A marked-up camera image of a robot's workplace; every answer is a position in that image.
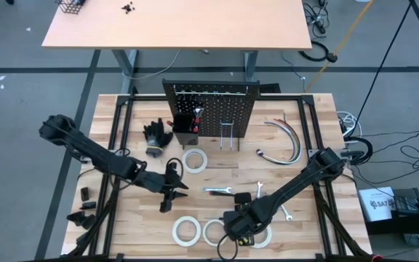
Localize black plastic bin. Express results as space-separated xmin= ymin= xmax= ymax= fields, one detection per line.
xmin=172 ymin=113 xmax=200 ymax=146

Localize black perforated pegboard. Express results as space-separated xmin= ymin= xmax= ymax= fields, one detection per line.
xmin=161 ymin=79 xmax=261 ymax=152

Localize metal double prong hook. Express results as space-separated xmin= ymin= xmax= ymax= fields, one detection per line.
xmin=218 ymin=120 xmax=235 ymax=151

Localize black power strip with cables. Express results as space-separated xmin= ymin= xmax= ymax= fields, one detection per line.
xmin=302 ymin=0 xmax=331 ymax=40

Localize coloured wire bundle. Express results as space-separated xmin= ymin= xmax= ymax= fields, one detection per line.
xmin=255 ymin=118 xmax=303 ymax=166

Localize tangle of black cables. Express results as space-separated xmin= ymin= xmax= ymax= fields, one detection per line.
xmin=351 ymin=129 xmax=419 ymax=186

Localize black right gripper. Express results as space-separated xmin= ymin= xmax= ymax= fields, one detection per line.
xmin=223 ymin=192 xmax=274 ymax=247

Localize light wooden side table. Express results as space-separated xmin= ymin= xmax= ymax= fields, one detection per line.
xmin=41 ymin=0 xmax=314 ymax=94

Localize black wire basket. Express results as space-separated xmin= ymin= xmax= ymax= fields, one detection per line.
xmin=55 ymin=0 xmax=87 ymax=15

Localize thin black strut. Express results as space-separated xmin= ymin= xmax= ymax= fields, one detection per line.
xmin=354 ymin=0 xmax=414 ymax=138

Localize white masking tape roll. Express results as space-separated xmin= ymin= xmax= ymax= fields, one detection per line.
xmin=172 ymin=216 xmax=202 ymax=248
xmin=202 ymin=218 xmax=229 ymax=248
xmin=251 ymin=224 xmax=274 ymax=250
xmin=180 ymin=148 xmax=210 ymax=175

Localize black grey work glove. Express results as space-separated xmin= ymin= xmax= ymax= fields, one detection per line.
xmin=143 ymin=117 xmax=175 ymax=159

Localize black flat base plate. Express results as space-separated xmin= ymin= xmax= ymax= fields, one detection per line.
xmin=259 ymin=82 xmax=282 ymax=94

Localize white cable bundle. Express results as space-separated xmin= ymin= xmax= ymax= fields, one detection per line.
xmin=336 ymin=110 xmax=360 ymax=138

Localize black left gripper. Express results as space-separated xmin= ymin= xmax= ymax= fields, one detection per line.
xmin=135 ymin=162 xmax=190 ymax=214

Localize white printed box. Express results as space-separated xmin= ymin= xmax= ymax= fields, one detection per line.
xmin=357 ymin=186 xmax=397 ymax=223

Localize black equipment shelf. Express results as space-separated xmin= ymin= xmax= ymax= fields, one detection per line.
xmin=362 ymin=187 xmax=419 ymax=252

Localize coiled black cable with plug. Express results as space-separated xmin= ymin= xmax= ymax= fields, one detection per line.
xmin=298 ymin=39 xmax=339 ymax=64

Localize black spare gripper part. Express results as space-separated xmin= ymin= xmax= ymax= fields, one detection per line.
xmin=65 ymin=210 xmax=97 ymax=231

